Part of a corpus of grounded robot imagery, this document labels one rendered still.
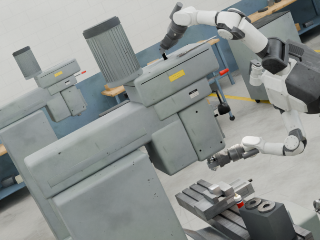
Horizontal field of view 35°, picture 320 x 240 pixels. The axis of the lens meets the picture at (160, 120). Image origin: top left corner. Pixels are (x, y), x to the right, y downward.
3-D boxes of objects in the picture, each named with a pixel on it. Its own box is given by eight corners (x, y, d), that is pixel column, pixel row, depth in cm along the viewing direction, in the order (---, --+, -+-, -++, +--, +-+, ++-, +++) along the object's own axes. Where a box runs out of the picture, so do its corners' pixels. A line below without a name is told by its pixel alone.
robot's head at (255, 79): (267, 83, 276) (253, 77, 280) (269, 67, 269) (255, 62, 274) (261, 89, 272) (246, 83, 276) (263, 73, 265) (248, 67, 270)
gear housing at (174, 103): (194, 90, 294) (187, 75, 292) (213, 93, 271) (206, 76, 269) (145, 117, 285) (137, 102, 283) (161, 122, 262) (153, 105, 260)
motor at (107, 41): (136, 71, 278) (111, 16, 270) (148, 71, 259) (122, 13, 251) (104, 87, 273) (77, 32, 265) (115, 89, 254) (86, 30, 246)
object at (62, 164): (167, 119, 289) (153, 88, 284) (183, 124, 268) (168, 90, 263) (40, 191, 267) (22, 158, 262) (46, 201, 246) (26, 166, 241)
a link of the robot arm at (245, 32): (229, 28, 229) (261, 55, 239) (241, 4, 232) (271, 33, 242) (214, 31, 238) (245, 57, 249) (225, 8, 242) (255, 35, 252)
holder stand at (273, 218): (266, 226, 269) (253, 194, 264) (297, 235, 250) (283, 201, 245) (251, 239, 264) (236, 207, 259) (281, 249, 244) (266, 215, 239)
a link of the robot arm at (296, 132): (313, 149, 276) (300, 113, 285) (307, 143, 265) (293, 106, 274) (293, 156, 280) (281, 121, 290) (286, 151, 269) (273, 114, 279)
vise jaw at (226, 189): (224, 185, 319) (221, 180, 318) (235, 192, 305) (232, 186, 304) (215, 190, 318) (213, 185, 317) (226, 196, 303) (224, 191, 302)
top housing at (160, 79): (201, 67, 295) (189, 42, 291) (222, 68, 271) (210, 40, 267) (131, 105, 282) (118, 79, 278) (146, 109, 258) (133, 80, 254)
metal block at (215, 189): (218, 191, 313) (215, 183, 312) (223, 194, 308) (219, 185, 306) (211, 195, 312) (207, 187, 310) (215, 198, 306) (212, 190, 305)
